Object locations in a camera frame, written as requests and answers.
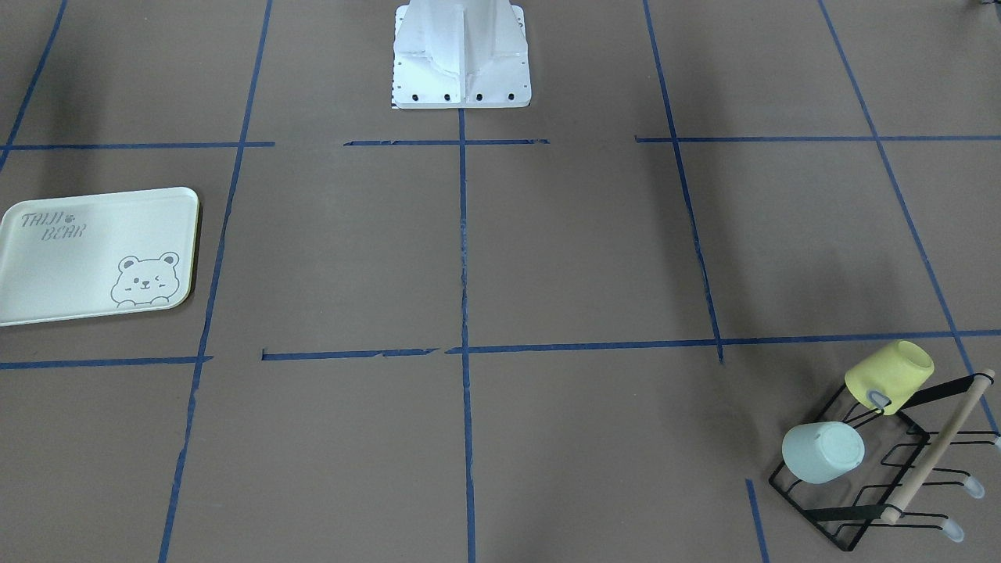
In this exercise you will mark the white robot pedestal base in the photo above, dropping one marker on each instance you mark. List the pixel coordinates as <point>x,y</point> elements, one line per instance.
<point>460,54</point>

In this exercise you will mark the black wire cup rack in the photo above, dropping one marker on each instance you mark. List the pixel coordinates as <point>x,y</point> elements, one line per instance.
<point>903,454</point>

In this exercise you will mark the yellow cup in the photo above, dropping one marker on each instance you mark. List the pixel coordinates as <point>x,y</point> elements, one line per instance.
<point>887,379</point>

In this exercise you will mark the cream bear serving tray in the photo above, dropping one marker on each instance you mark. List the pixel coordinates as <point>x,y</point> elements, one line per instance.
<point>97,255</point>

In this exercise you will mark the pale green cup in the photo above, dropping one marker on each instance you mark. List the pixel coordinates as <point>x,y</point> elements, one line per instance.
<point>820,452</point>

